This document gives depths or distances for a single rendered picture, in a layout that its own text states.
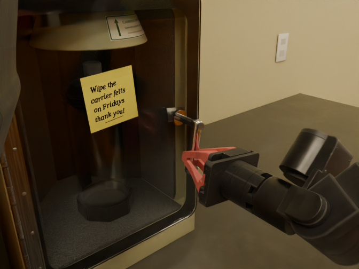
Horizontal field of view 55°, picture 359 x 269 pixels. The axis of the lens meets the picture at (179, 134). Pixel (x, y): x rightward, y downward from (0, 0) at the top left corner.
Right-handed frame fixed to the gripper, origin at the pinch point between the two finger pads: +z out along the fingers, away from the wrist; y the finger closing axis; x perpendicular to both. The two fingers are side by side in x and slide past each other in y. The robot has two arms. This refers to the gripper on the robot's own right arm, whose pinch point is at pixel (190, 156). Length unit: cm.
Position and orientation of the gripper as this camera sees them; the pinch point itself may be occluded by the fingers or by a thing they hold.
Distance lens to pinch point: 54.7
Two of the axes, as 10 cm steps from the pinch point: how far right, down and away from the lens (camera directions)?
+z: -6.5, -3.1, 7.0
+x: -1.2, 9.4, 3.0
